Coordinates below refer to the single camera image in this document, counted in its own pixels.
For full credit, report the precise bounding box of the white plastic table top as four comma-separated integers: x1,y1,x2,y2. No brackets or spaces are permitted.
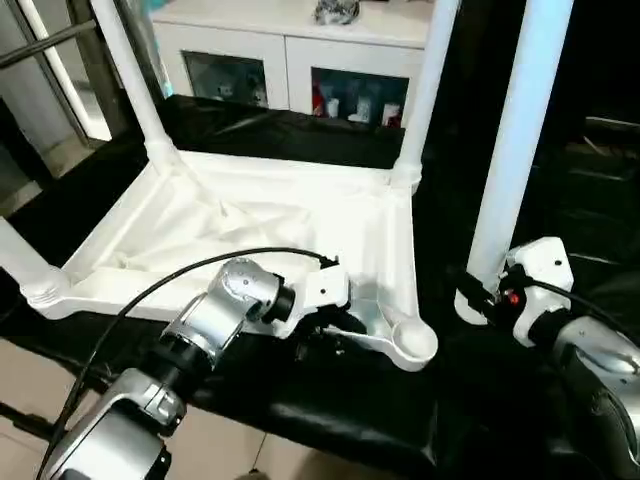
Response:
18,150,440,374

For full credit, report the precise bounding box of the white plastic table leg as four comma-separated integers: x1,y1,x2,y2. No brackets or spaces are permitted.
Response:
0,215,71,311
455,0,576,327
90,0,184,173
388,0,461,193

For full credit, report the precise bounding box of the black work mat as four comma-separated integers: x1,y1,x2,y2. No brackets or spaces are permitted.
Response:
0,95,640,480

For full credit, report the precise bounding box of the white glass-door cabinet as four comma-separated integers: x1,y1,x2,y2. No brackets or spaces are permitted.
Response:
150,0,437,127

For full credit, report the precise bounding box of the grey crumpled bundle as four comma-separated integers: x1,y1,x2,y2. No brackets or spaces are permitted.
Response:
315,0,361,26

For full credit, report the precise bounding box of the light blue plastic strip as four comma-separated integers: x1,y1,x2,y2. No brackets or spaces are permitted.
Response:
140,0,176,99

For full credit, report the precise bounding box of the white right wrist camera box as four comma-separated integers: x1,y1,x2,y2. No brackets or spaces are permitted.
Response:
500,237,575,347

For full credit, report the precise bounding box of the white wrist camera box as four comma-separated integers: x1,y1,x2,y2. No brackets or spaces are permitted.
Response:
288,262,354,327
500,237,575,347

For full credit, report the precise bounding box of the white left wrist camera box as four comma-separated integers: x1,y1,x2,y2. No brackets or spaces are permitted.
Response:
288,262,354,327

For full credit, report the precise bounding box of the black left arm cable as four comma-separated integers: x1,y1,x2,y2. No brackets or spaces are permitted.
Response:
35,248,341,480

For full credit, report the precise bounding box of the grey metal rack frame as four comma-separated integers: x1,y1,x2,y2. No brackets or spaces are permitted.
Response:
0,0,151,151

